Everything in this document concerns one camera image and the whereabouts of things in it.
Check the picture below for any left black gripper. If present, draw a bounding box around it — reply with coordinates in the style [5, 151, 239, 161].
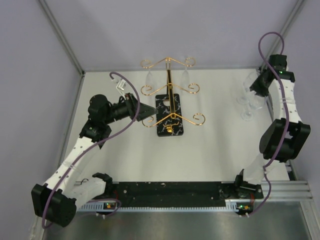
[103, 92, 158, 125]

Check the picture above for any clear wine glass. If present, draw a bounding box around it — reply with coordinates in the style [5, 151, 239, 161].
[236, 71, 258, 106]
[240, 88, 265, 121]

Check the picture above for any gold wire wine glass rack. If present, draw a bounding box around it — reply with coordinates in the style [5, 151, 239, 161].
[140, 57, 206, 137]

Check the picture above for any ribbed champagne flute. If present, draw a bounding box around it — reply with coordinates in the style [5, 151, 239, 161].
[180, 69, 191, 88]
[145, 70, 157, 89]

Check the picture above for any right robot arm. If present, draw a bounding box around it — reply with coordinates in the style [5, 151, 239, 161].
[233, 54, 311, 199]

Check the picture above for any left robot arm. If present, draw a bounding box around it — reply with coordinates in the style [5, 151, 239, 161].
[31, 93, 158, 227]

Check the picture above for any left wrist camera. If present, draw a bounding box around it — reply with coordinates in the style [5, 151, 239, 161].
[111, 78, 127, 92]

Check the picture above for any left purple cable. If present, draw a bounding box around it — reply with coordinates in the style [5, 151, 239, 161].
[41, 71, 141, 230]

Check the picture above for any black mounting base plate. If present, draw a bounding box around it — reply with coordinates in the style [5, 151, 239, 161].
[94, 181, 264, 208]

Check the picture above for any white slotted cable duct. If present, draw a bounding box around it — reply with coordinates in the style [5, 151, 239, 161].
[78, 201, 252, 214]

